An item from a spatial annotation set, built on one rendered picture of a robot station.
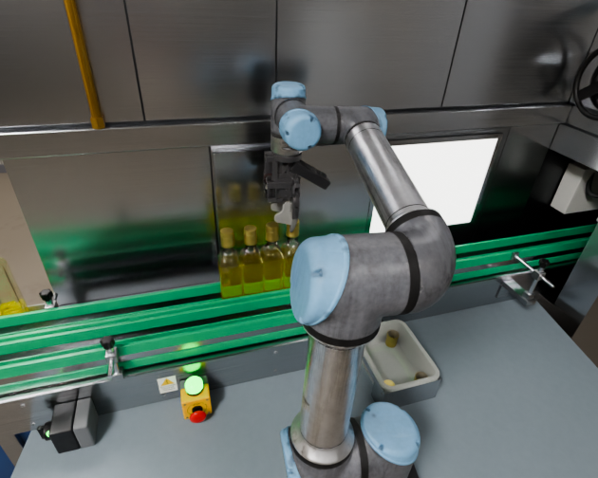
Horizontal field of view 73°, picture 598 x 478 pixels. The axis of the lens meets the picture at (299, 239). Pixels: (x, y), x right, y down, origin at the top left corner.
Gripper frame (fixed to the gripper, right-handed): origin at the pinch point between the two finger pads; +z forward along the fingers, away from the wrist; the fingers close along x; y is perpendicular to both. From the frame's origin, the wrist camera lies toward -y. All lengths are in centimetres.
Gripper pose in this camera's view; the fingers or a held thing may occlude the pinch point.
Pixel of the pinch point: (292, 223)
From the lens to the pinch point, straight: 106.1
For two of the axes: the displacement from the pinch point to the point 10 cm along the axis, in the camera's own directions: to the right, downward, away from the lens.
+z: -0.5, 8.3, 5.6
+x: 2.1, 5.5, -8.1
